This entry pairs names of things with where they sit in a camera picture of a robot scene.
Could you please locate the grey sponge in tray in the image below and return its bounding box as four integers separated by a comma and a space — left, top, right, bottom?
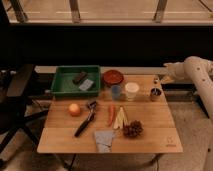
79, 79, 94, 91

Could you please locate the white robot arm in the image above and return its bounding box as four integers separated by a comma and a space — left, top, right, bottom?
164, 56, 213, 121

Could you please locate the green plastic tray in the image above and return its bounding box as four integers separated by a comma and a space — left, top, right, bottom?
51, 65, 101, 97

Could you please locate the black rectangular block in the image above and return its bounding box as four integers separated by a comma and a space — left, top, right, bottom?
73, 72, 87, 84

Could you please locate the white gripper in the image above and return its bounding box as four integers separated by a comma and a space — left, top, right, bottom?
163, 62, 185, 81

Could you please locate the orange round fruit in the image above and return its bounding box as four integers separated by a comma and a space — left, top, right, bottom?
68, 103, 81, 116

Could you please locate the orange carrot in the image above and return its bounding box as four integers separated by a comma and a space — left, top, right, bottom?
108, 105, 115, 126

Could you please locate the wooden folding table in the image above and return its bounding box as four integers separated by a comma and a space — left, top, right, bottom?
37, 75, 183, 153

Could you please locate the black office chair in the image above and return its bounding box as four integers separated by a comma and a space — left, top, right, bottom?
0, 64, 48, 154

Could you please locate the grey folded cloth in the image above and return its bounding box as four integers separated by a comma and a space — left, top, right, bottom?
94, 130, 115, 153

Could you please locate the blue plastic cup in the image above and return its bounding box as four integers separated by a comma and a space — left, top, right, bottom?
111, 85, 121, 100

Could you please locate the small metal cup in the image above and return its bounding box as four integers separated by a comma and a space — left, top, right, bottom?
150, 88, 162, 101

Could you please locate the brown pine cone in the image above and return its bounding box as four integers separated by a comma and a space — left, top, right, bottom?
123, 121, 143, 138

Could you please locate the red bowl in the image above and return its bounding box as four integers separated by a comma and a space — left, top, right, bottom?
102, 70, 124, 86

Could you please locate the black handled peeler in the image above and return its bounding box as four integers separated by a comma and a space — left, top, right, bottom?
74, 100, 97, 137

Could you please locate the white plastic cup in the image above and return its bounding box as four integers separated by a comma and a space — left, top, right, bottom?
125, 82, 140, 101

